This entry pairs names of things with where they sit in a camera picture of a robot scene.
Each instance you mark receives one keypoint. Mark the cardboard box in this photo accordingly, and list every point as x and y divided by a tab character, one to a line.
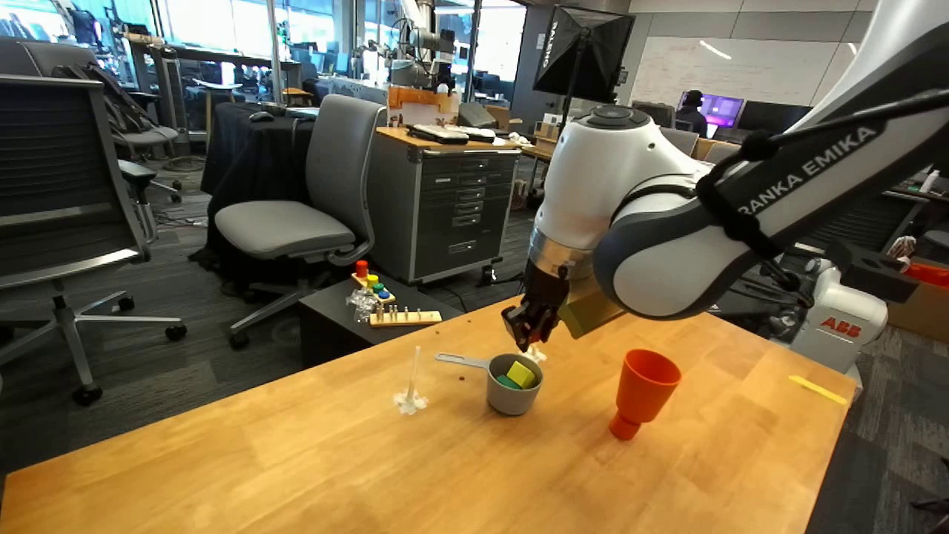
923	313

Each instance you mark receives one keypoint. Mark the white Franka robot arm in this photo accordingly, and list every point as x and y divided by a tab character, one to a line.
633	180

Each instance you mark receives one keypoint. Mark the clear plastic bag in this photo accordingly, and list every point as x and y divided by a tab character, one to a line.
361	306

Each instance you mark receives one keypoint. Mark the colourful stacking toy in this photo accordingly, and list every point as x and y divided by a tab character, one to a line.
372	284

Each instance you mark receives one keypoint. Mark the black softbox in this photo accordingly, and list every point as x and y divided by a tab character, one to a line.
592	55

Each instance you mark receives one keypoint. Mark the gray metal cabinet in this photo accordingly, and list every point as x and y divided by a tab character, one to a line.
435	219

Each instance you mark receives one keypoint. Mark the dark background office chair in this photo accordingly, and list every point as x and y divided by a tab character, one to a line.
137	128

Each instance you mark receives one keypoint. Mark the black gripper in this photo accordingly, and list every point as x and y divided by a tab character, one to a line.
546	291

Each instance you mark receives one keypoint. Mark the wide dark monitor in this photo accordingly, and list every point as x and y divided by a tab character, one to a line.
771	116

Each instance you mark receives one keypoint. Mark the red object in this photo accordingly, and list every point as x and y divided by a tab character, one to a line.
923	275

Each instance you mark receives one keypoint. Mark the black mesh office chair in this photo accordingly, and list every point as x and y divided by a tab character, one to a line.
60	158

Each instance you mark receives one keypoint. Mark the white ABB robot base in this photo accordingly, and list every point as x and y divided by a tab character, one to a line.
839	322

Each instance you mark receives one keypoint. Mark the wooden peg board toy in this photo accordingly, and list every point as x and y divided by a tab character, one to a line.
404	318

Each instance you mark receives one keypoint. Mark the gray office chair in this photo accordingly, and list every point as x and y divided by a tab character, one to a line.
337	167

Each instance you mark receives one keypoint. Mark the orange box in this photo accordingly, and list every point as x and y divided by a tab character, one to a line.
421	104

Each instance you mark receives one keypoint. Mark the yellow tape strip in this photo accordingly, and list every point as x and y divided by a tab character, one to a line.
819	391

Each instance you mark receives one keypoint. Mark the green block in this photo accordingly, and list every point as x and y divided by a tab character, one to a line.
506	382

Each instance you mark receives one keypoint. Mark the purple lit monitor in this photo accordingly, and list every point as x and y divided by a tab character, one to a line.
724	112

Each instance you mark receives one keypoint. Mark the orange plastic cup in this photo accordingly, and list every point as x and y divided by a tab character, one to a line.
644	388

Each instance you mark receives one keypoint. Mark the gray measuring cup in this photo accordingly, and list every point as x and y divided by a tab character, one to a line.
513	402

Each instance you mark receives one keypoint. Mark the black cloth covered table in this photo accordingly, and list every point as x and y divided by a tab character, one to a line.
252	150

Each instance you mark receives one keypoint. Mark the flat gray tray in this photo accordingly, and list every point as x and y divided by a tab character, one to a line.
441	131

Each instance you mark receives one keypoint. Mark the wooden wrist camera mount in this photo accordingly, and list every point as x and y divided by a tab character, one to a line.
592	315

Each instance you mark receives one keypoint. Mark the yellow block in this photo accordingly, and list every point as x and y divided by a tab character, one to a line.
522	376

